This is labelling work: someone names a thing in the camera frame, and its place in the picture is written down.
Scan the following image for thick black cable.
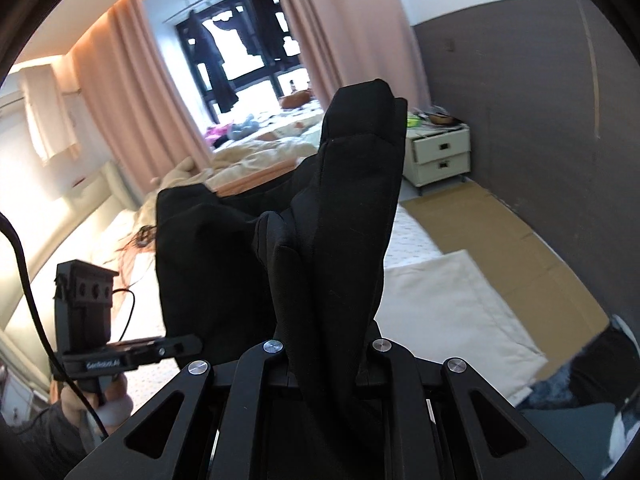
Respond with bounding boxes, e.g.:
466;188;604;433
0;212;110;437

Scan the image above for white two-drawer nightstand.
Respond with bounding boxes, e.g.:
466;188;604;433
402;122;472;196

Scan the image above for beige pillow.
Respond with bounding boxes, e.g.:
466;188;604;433
375;249;549;407

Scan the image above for black framed window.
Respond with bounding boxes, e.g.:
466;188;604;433
162;0;312;127

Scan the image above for bed with dotted sheet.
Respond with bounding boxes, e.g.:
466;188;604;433
0;110;549;441

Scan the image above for blue fuzzy cloth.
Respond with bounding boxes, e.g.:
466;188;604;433
520;359;581;413

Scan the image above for tangled thin cables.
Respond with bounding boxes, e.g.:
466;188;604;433
117;224;159;282

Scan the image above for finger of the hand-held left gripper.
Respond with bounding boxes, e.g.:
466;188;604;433
159;333;204;359

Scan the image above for white bedside cabinet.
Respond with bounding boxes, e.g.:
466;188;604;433
0;355;51;424

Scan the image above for person's dark trouser leg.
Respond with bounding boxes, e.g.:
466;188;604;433
565;327;639;412

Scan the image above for white padded headboard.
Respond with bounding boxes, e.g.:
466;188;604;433
0;162;139;332

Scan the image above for black garment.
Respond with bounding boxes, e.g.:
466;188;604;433
156;78;409;392

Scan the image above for short dark hanging garment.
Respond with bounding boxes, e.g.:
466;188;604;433
247;0;304;74

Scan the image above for white hanging cloth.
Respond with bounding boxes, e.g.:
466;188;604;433
19;63;82;164

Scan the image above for wide pink curtain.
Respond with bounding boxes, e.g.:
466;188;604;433
74;0;222;202

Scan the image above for person's left forearm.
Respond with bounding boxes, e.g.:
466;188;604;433
0;400;98;480

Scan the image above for clutter on nightstand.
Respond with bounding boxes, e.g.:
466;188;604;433
407;106;462;127

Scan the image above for long dark hanging garment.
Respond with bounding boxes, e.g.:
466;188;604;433
187;9;240;114

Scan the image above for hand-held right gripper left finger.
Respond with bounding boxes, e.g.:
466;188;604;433
65;339;302;480

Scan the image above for orange cushion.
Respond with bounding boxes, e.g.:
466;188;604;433
279;91;314;110

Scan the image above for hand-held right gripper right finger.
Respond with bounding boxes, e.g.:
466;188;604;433
355;338;584;480

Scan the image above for flat brown cardboard sheet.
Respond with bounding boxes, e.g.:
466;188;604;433
400;180;612;397

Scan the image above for thin black looped cable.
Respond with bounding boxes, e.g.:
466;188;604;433
112;286;137;342

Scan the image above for beige duvet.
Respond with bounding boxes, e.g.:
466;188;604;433
150;135;327;197

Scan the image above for pale blue soft toy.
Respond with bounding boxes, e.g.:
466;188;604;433
232;116;262;139

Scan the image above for person's left hand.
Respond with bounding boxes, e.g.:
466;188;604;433
60;376;135;430

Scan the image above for narrow pink curtain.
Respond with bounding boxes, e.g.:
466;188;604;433
267;0;434;117

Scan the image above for pink soft toy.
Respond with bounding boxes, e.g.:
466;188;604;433
205;122;236;149

